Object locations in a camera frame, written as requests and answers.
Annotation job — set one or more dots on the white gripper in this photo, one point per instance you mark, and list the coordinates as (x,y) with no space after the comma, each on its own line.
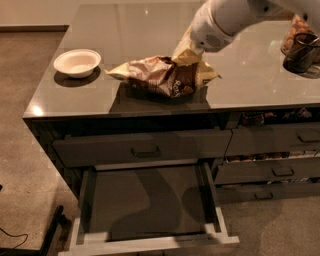
(207,30)

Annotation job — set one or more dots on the brown sea salt chip bag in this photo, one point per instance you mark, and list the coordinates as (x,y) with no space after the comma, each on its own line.
(158,75)

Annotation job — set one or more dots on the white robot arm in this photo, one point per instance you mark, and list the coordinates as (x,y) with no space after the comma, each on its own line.
(217,22)

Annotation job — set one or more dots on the grey top right drawer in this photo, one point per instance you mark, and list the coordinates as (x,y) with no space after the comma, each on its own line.
(274,138)

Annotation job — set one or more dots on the grey middle right drawer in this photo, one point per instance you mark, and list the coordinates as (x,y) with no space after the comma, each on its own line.
(269,170)

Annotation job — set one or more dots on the grey top left drawer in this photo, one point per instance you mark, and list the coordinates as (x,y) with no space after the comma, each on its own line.
(141,147)

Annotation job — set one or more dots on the grey bottom right drawer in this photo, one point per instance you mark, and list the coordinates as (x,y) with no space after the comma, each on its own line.
(267,192)

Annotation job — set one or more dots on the open grey middle drawer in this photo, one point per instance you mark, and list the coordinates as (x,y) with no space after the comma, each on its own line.
(157,211)

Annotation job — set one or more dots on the black mesh cup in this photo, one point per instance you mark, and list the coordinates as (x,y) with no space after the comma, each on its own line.
(302,53)

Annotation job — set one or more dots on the glass jar of nuts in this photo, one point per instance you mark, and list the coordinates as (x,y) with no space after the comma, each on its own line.
(298,25)

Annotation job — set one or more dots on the white paper bowl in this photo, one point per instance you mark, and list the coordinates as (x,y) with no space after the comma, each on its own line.
(78,63)

